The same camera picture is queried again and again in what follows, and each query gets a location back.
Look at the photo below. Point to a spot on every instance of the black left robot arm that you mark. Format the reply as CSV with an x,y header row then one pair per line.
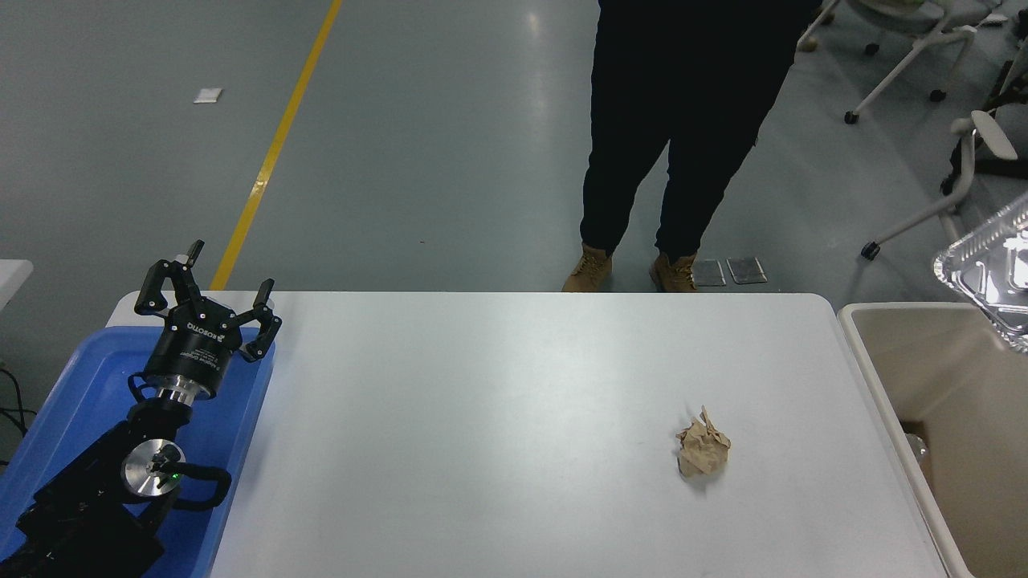
x,y
80,514

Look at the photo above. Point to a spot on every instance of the large pale plastic bin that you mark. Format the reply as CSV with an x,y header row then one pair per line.
x,y
907,361

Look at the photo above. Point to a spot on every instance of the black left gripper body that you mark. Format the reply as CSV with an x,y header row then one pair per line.
x,y
194,345

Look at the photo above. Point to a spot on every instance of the white office chair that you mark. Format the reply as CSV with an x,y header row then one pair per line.
x,y
964,205
923,16

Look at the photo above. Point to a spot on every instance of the rectangular foil plate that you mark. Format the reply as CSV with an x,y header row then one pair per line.
x,y
992,273

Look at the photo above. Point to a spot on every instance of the blue plastic tray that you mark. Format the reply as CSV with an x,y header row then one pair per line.
x,y
84,385

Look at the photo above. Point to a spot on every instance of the person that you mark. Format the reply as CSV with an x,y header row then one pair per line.
x,y
683,120

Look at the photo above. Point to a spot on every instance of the metal floor plate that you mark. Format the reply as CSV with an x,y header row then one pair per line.
x,y
747,270
708,272

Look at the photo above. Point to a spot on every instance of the crumpled tan paper ball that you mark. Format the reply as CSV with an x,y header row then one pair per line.
x,y
703,449

